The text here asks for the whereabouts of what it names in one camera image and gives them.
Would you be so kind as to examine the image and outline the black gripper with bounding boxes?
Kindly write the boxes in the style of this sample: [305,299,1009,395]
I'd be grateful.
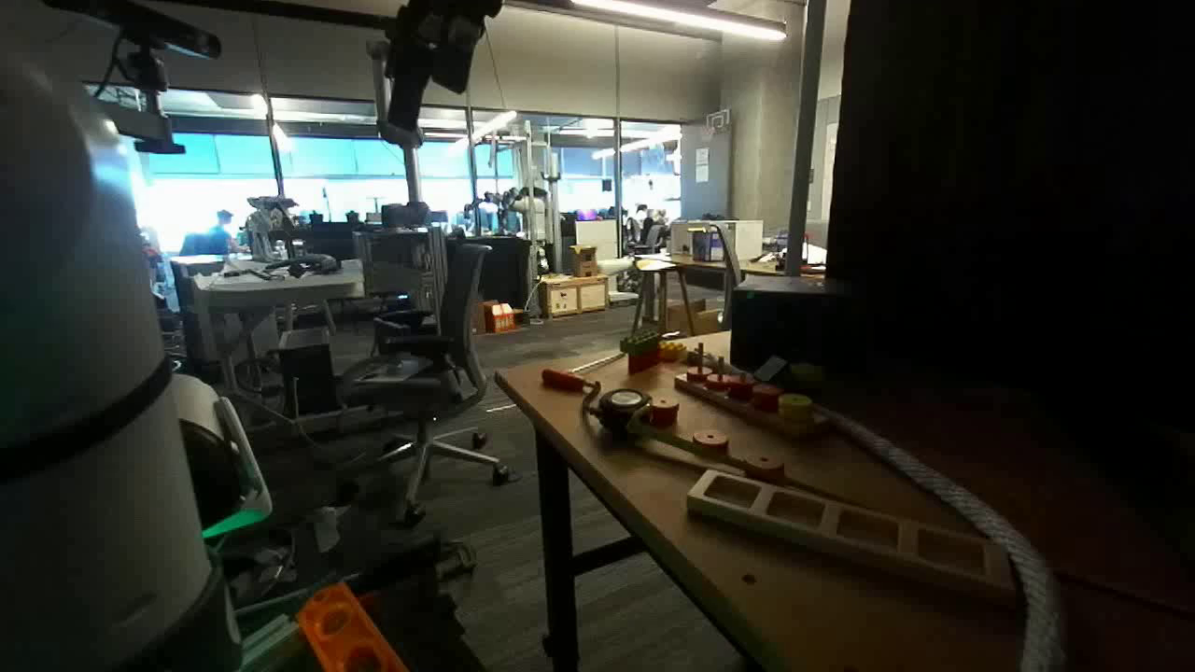
[377,0,503,126]

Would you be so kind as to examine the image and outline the orange perforated plastic block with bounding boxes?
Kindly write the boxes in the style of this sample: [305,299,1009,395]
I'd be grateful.
[292,577,411,672]

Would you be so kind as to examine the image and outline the ceiling hung pipe fixture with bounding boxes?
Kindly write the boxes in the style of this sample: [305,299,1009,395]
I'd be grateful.
[370,116,432,207]

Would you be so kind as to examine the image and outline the long ceiling light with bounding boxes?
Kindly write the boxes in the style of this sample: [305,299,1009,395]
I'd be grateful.
[569,0,793,49]

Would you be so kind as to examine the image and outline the small orange box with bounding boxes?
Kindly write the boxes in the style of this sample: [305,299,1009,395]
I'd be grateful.
[479,299,523,334]

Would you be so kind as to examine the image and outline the cardboard box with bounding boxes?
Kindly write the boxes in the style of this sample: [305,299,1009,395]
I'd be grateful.
[533,271,614,320]

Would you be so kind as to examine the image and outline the seated person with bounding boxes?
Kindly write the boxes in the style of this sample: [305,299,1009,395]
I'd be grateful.
[198,203,240,258]

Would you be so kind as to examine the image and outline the white office desk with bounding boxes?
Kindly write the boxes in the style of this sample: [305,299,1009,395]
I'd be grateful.
[172,262,366,386]

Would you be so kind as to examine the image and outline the wooden stool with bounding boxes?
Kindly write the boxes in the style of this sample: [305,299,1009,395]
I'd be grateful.
[628,251,703,339]

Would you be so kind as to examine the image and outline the grey office chair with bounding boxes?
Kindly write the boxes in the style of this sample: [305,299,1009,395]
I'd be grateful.
[337,231,516,527]

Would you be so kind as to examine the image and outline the white equipment box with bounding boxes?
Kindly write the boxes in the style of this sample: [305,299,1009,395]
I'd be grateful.
[668,215,768,269]

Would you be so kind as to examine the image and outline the black case under desk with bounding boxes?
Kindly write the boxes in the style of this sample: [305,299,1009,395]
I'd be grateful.
[271,324,345,418]

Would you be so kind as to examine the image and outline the grey metal pole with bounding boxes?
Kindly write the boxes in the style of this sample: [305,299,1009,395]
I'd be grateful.
[780,0,829,278]

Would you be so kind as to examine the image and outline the black tape measure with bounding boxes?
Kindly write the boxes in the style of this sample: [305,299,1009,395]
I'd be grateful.
[576,376,752,481]

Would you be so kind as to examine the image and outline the black box on table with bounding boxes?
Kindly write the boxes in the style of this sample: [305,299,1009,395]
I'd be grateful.
[728,271,851,379]

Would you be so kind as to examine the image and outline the wooden peg board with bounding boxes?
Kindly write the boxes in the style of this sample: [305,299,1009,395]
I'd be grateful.
[668,353,838,444]

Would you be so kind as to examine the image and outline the white wooden compartment tray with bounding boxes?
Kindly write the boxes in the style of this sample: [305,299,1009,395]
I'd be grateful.
[682,465,1021,608]

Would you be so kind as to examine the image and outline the black overhead mount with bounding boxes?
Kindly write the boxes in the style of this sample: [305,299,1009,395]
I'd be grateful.
[42,0,225,159]

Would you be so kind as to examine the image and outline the red handled screwdriver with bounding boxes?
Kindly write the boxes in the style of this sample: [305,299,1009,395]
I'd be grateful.
[539,360,596,395]

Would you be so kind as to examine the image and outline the yellow wooden ring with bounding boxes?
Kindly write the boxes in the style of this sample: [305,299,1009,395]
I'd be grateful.
[772,391,818,435]

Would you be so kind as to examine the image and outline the black metal table frame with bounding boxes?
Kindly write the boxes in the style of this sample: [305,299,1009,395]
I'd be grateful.
[530,420,648,672]

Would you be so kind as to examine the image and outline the white braided rope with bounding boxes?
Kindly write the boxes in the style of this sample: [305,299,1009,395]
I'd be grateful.
[814,408,1070,672]

